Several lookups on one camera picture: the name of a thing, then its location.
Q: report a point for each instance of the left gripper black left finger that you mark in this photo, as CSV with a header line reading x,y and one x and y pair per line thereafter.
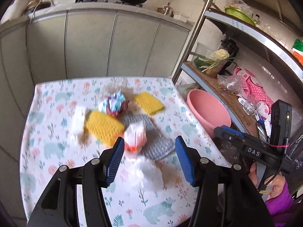
x,y
57,206

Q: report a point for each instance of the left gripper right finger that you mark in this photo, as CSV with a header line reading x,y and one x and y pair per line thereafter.
x,y
226,196

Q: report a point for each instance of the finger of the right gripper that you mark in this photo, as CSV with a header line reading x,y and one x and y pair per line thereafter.
x,y
232,131
223,135

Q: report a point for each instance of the yellow foam net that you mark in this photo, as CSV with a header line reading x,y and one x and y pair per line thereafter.
x,y
148,103
103,127

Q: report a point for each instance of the pink white plastic wrapper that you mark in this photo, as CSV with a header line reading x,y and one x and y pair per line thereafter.
x,y
135,137

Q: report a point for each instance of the grey kitchen cabinet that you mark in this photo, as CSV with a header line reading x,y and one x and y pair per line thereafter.
x,y
70,42

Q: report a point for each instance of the person's right hand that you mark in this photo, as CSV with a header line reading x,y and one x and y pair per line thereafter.
x,y
277,183

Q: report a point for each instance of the pink plastic bin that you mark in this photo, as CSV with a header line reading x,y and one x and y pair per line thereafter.
x,y
209,111

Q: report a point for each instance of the metal shelf rack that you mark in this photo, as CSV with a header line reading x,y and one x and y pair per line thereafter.
x,y
263,32

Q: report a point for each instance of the glass mug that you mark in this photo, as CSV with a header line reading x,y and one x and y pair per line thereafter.
x,y
251,105

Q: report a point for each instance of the clear plastic bag on shelf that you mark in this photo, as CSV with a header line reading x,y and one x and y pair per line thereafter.
x,y
231,84

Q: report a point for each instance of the pink polka dot cloth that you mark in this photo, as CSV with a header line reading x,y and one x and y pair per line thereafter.
x,y
251,85

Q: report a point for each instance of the black blender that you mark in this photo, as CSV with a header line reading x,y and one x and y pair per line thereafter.
x,y
230,46

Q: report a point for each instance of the vegetables in jar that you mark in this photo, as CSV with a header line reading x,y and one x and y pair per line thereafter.
x,y
212,62

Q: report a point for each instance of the grey silver scouring pad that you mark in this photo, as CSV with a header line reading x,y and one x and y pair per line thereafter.
x,y
157,146

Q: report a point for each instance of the clear crumpled plastic bag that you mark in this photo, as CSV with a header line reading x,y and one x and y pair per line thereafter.
x,y
146,175

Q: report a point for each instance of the crumpled red blue wrapper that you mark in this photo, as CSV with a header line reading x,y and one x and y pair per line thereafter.
x,y
113,104

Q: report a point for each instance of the bubble wrap clump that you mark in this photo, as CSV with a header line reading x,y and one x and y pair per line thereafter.
x,y
118,84

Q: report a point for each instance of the green colander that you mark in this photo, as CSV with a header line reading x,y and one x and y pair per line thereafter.
x,y
237,13

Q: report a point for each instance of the metal kettle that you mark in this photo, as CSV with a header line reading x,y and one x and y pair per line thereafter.
x,y
167,10

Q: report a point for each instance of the white rice cooker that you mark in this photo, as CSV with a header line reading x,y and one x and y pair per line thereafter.
x,y
15,10

